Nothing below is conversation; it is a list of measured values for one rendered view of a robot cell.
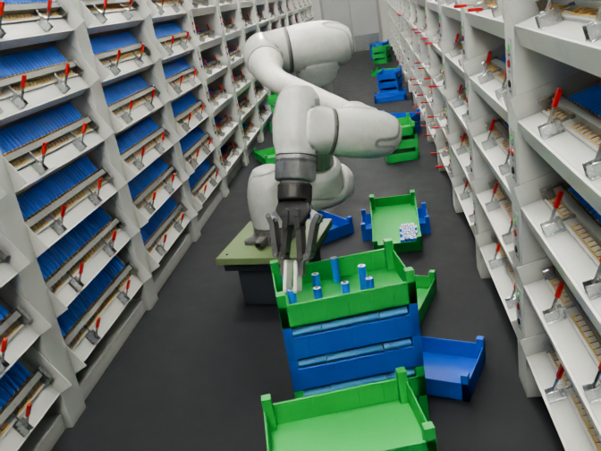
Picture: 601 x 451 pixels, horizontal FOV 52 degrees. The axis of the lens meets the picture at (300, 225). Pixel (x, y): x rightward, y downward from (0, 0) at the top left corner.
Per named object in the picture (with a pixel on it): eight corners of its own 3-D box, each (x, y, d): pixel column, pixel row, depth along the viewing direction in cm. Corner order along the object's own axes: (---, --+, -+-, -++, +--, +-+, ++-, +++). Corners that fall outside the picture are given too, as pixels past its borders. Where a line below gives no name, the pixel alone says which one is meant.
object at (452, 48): (469, 85, 210) (454, 46, 206) (447, 63, 267) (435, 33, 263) (528, 59, 206) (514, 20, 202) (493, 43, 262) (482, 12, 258)
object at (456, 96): (472, 142, 217) (459, 106, 213) (451, 110, 274) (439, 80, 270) (529, 119, 213) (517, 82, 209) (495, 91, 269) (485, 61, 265)
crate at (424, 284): (417, 333, 198) (414, 310, 195) (357, 327, 207) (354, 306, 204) (437, 289, 223) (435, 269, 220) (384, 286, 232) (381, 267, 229)
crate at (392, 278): (282, 329, 133) (275, 297, 130) (275, 290, 152) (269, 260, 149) (418, 302, 134) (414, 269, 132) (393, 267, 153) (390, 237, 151)
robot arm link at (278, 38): (242, 44, 171) (290, 35, 172) (235, 27, 186) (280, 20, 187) (249, 89, 178) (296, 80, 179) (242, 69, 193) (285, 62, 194)
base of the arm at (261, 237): (237, 249, 228) (234, 235, 226) (266, 225, 246) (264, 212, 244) (281, 251, 220) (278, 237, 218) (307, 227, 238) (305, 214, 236)
